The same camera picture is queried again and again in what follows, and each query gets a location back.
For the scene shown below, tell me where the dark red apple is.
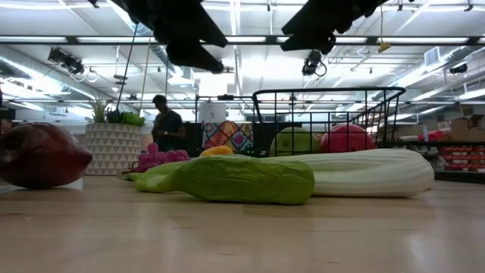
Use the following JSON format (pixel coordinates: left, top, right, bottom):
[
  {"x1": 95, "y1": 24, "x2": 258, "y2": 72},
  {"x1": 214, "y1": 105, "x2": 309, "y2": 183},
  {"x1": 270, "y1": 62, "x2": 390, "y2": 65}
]
[{"x1": 0, "y1": 121, "x2": 94, "y2": 190}]

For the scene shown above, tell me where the black wire basket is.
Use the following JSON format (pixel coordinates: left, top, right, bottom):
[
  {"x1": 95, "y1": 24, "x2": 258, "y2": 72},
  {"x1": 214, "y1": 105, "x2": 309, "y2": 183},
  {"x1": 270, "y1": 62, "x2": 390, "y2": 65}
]
[{"x1": 252, "y1": 86, "x2": 407, "y2": 157}]

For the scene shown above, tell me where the brown cardboard box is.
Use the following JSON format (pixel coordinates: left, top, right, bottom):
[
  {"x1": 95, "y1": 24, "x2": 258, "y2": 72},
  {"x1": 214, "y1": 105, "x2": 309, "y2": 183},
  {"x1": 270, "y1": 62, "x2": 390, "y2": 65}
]
[{"x1": 450, "y1": 115, "x2": 485, "y2": 142}]

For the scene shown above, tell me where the black cabinet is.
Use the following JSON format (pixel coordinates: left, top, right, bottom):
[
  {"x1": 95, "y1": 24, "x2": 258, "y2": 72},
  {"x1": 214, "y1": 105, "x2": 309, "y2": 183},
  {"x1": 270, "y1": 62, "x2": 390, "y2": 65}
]
[{"x1": 183, "y1": 121, "x2": 204, "y2": 156}]

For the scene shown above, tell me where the thin black hanging cable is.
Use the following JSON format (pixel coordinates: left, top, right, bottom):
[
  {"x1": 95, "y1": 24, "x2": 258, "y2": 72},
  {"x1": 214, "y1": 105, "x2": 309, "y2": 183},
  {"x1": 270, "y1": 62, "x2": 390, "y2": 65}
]
[{"x1": 115, "y1": 24, "x2": 139, "y2": 111}]

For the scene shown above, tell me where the black ceiling spotlight cluster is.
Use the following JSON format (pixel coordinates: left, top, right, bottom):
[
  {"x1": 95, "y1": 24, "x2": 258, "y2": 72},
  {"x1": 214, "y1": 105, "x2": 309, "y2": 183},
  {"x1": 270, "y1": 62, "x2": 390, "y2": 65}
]
[{"x1": 47, "y1": 47, "x2": 85, "y2": 76}]

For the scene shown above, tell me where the yellow bell pepper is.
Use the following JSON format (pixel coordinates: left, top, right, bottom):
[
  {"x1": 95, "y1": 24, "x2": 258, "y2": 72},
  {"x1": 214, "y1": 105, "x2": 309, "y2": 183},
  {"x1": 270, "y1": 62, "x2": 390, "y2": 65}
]
[{"x1": 199, "y1": 145, "x2": 235, "y2": 158}]

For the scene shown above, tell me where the purple grape bunch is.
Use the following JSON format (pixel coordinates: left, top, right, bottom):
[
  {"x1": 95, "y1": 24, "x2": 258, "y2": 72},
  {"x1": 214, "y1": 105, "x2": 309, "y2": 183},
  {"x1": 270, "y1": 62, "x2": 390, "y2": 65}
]
[{"x1": 130, "y1": 142, "x2": 189, "y2": 174}]

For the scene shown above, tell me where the shelf with red bins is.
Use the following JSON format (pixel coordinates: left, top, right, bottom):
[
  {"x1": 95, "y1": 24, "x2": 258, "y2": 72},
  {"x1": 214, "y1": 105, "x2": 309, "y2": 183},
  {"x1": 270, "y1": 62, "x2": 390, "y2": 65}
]
[{"x1": 393, "y1": 140, "x2": 485, "y2": 183}]

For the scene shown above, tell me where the succulent in white patterned pot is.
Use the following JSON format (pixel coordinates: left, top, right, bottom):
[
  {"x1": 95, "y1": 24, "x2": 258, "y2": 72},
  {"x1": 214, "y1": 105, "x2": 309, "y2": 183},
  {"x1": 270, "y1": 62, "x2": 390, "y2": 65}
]
[{"x1": 83, "y1": 96, "x2": 147, "y2": 177}]

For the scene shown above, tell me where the black overhead light rail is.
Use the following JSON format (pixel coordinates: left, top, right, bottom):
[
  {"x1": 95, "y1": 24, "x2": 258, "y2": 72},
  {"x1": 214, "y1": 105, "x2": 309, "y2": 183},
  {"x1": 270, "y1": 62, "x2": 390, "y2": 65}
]
[{"x1": 0, "y1": 35, "x2": 485, "y2": 47}]

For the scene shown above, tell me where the colourful patterned box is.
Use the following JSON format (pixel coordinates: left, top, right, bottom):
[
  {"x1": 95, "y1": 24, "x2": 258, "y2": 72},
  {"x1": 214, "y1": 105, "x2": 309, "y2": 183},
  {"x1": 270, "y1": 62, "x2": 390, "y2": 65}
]
[{"x1": 202, "y1": 120, "x2": 254, "y2": 152}]

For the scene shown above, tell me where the green pear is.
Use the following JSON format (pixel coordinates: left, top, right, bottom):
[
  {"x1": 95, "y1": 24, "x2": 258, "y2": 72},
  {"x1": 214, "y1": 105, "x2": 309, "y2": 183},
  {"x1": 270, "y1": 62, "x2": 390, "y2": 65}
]
[{"x1": 269, "y1": 127, "x2": 321, "y2": 157}]

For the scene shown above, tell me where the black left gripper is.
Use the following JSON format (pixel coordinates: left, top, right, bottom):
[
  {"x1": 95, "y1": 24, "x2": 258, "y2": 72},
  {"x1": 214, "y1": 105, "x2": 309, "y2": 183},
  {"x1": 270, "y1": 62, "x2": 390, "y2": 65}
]
[{"x1": 120, "y1": 0, "x2": 229, "y2": 75}]

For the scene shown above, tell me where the person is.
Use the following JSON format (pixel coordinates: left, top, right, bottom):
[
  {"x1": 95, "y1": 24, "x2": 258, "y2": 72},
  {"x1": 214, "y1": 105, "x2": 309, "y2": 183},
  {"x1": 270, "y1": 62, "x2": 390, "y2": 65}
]
[{"x1": 151, "y1": 94, "x2": 186, "y2": 152}]

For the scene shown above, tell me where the white ceiling air vent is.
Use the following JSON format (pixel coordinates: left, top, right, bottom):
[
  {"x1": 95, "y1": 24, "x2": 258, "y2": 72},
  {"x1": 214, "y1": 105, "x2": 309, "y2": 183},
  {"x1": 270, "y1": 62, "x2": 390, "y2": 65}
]
[{"x1": 424, "y1": 45, "x2": 440, "y2": 67}]

